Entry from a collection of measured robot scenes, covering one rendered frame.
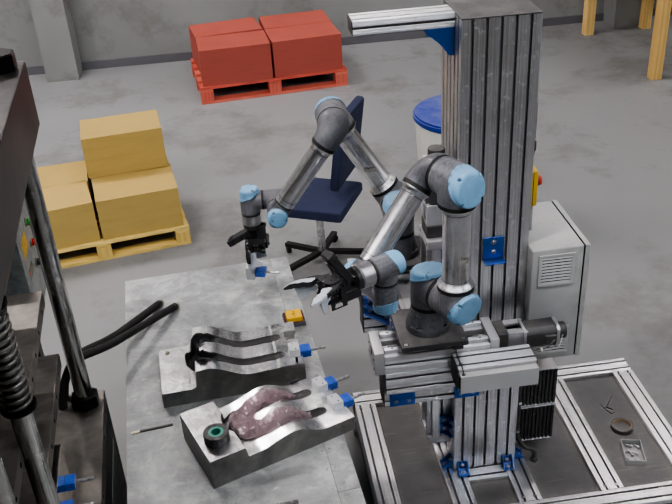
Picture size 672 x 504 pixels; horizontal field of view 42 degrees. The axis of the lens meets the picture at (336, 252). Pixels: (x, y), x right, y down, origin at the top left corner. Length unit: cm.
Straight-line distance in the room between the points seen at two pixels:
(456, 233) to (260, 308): 117
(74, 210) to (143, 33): 385
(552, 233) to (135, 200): 308
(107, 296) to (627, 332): 291
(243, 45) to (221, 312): 455
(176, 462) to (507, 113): 152
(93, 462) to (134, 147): 311
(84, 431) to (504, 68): 182
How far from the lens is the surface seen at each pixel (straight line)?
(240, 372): 310
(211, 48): 786
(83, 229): 564
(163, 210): 562
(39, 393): 296
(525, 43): 279
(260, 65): 791
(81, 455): 309
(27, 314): 288
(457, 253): 268
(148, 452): 300
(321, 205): 501
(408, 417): 390
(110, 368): 476
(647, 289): 523
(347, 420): 293
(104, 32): 917
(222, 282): 377
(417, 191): 266
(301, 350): 315
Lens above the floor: 279
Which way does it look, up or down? 31 degrees down
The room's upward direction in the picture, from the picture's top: 4 degrees counter-clockwise
